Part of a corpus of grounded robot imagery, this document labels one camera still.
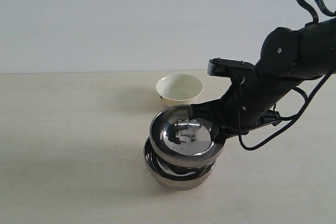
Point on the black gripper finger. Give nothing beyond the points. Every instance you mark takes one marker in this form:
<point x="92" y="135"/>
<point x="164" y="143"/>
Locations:
<point x="220" y="133"/>
<point x="210" y="111"/>

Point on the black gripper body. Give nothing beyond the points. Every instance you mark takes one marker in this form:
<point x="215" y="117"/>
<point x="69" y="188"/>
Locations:
<point x="246" y="104"/>

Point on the ribbed stainless steel bowl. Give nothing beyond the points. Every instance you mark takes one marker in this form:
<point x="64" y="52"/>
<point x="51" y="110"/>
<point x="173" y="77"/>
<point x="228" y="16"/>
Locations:
<point x="181" y="141"/>

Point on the small cream ceramic bowl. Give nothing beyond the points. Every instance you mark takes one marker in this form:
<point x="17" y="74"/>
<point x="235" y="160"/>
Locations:
<point x="179" y="89"/>

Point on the smooth stainless steel bowl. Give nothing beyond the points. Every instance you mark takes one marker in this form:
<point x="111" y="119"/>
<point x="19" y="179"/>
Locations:
<point x="174" y="177"/>

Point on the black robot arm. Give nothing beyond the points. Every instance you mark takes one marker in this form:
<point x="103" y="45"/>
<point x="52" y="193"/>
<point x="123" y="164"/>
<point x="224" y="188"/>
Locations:
<point x="288" y="58"/>

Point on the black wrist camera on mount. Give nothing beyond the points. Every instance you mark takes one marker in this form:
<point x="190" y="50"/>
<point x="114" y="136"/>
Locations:
<point x="225" y="68"/>

